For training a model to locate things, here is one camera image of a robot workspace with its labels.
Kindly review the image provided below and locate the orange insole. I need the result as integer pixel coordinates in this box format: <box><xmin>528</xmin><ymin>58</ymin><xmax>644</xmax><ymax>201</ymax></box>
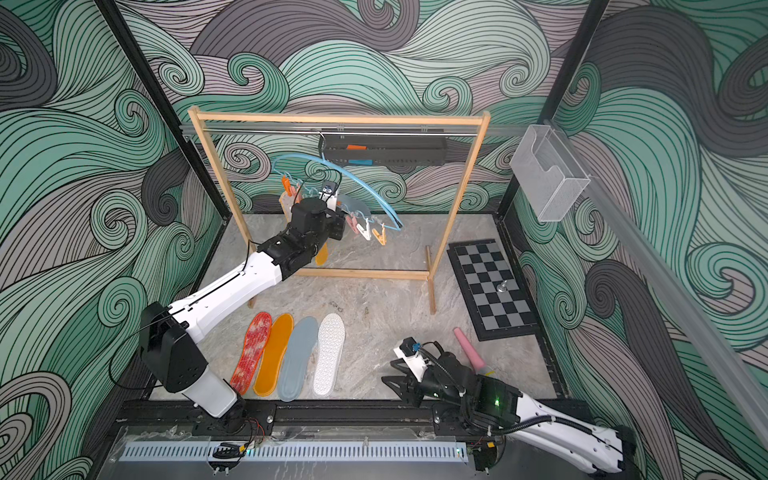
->
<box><xmin>253</xmin><ymin>313</ymin><xmax>294</xmax><ymax>397</ymax></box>
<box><xmin>279</xmin><ymin>192</ymin><xmax>329</xmax><ymax>267</ymax></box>

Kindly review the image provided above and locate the clear acrylic wall box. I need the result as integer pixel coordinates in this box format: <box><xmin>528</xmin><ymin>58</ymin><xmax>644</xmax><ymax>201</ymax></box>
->
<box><xmin>510</xmin><ymin>124</ymin><xmax>590</xmax><ymax>223</ymax></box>

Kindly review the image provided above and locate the black wall tool holder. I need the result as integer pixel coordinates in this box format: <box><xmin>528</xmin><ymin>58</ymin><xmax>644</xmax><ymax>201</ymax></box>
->
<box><xmin>318</xmin><ymin>135</ymin><xmax>447</xmax><ymax>167</ymax></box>

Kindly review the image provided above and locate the pink microphone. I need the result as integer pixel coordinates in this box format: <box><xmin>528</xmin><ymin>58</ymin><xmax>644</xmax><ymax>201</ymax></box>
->
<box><xmin>453</xmin><ymin>327</ymin><xmax>493</xmax><ymax>375</ymax></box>

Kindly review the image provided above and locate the blue clip hanger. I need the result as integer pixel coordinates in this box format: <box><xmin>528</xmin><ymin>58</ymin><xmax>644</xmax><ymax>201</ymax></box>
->
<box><xmin>272</xmin><ymin>152</ymin><xmax>404</xmax><ymax>231</ymax></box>

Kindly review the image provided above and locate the white clothes peg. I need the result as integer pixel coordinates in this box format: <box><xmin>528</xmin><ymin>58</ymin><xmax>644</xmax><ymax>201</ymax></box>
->
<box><xmin>356</xmin><ymin>220</ymin><xmax>372</xmax><ymax>241</ymax></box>

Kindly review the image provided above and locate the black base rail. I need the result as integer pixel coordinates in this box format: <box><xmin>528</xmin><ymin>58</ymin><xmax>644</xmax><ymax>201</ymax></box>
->
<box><xmin>113</xmin><ymin>397</ymin><xmax>595</xmax><ymax>436</ymax></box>

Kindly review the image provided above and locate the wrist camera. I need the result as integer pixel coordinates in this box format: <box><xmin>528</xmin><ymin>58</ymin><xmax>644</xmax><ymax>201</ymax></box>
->
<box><xmin>393</xmin><ymin>337</ymin><xmax>436</xmax><ymax>381</ymax></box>
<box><xmin>319</xmin><ymin>182</ymin><xmax>339</xmax><ymax>211</ymax></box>

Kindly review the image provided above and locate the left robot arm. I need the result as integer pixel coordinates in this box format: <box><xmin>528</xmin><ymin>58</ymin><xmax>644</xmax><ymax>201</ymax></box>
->
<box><xmin>133</xmin><ymin>195</ymin><xmax>345</xmax><ymax>418</ymax></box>

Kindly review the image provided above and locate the white slotted cable duct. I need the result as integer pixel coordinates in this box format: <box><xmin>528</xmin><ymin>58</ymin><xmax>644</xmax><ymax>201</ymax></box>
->
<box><xmin>117</xmin><ymin>440</ymin><xmax>469</xmax><ymax>463</ymax></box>

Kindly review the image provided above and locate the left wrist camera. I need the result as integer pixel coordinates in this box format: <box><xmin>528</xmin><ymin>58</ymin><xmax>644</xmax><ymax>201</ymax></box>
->
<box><xmin>319</xmin><ymin>182</ymin><xmax>339</xmax><ymax>211</ymax></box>

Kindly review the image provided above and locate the red patterned insole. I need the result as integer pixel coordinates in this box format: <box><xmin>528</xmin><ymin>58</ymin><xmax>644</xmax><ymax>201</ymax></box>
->
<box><xmin>230</xmin><ymin>312</ymin><xmax>273</xmax><ymax>396</ymax></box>

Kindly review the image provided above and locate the black white chessboard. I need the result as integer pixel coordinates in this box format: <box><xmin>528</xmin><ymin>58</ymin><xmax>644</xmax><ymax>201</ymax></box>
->
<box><xmin>447</xmin><ymin>239</ymin><xmax>538</xmax><ymax>341</ymax></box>

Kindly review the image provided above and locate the pink clothes peg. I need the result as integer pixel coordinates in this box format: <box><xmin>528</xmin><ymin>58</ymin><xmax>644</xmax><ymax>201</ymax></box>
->
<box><xmin>346</xmin><ymin>214</ymin><xmax>359</xmax><ymax>234</ymax></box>

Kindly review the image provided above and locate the wooden clothes rack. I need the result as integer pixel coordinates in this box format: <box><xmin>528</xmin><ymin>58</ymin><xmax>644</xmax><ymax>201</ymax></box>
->
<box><xmin>187</xmin><ymin>106</ymin><xmax>492</xmax><ymax>316</ymax></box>

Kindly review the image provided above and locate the grey blue insole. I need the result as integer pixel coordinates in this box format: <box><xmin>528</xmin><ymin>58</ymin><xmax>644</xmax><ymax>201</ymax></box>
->
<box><xmin>277</xmin><ymin>316</ymin><xmax>319</xmax><ymax>402</ymax></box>
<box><xmin>338</xmin><ymin>194</ymin><xmax>371</xmax><ymax>224</ymax></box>

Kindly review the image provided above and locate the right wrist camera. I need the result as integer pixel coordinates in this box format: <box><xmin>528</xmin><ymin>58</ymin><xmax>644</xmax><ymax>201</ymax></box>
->
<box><xmin>393</xmin><ymin>337</ymin><xmax>436</xmax><ymax>381</ymax></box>

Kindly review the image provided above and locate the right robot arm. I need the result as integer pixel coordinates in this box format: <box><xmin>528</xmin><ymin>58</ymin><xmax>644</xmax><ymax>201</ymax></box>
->
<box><xmin>381</xmin><ymin>337</ymin><xmax>639</xmax><ymax>479</ymax></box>

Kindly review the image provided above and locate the white insole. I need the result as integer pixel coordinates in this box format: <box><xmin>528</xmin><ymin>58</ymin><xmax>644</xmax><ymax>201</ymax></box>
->
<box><xmin>313</xmin><ymin>313</ymin><xmax>346</xmax><ymax>396</ymax></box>

